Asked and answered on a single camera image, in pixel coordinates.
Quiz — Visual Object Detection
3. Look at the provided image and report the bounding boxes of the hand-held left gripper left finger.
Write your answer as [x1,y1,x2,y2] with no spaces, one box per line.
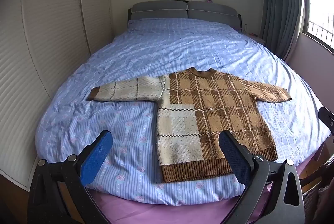
[27,130,114,224]

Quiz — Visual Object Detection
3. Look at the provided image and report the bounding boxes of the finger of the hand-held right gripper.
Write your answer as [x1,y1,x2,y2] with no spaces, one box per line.
[319,107,334,136]

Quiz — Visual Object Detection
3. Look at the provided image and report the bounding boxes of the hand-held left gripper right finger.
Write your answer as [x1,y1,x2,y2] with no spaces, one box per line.
[218,130,306,224]

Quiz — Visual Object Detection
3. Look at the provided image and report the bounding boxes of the brown beige plaid knit sweater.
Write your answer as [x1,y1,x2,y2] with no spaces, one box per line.
[87,67,293,184]

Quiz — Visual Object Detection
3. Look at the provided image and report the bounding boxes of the wicker basket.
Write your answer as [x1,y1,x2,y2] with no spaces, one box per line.
[300,154,334,224]

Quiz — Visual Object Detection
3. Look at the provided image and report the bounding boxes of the window with metal grille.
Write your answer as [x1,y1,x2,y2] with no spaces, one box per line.
[302,0,334,54]

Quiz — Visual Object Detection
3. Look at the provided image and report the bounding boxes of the small bedside table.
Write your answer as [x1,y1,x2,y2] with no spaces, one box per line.
[249,33,266,45]

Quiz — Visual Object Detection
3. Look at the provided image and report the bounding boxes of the grey-green curtain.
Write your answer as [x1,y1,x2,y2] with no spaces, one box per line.
[260,0,306,61]

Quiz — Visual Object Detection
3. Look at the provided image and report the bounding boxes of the blue striped floral blanket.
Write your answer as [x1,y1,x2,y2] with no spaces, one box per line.
[35,18,331,206]

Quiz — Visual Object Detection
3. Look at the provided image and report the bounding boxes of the white slatted wardrobe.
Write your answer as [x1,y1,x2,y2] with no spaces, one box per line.
[0,0,115,191]

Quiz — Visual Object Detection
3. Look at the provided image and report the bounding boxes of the grey headboard cushion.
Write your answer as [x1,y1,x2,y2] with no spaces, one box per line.
[187,1,239,28]
[130,1,189,21]

